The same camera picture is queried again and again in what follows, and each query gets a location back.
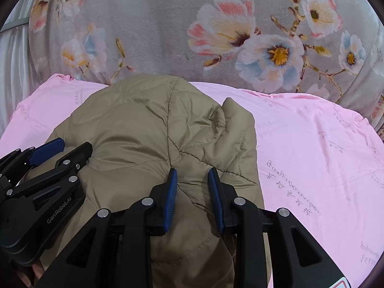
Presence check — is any silver satin curtain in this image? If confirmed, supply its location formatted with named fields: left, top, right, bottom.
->
left=1, top=0, right=53, bottom=133

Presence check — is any pink bed sheet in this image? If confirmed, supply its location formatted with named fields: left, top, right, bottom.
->
left=1, top=74, right=383, bottom=287

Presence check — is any olive quilted jacket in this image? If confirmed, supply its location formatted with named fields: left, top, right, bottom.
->
left=40, top=75, right=264, bottom=287

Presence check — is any person's left hand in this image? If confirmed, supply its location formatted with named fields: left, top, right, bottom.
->
left=17, top=260, right=45, bottom=287

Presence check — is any grey floral blanket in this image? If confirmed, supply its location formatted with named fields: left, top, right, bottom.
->
left=29, top=0, right=383, bottom=134

